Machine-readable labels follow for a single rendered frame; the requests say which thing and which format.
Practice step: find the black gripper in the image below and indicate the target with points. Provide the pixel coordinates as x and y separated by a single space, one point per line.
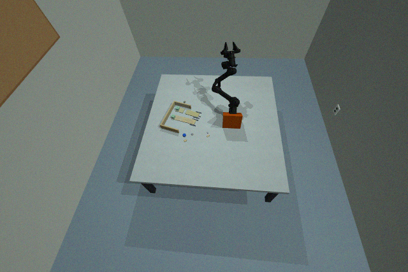
231 54

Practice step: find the beige speckled strip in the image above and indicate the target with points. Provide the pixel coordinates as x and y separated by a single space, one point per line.
189 120

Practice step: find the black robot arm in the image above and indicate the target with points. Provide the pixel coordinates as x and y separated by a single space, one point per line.
233 101

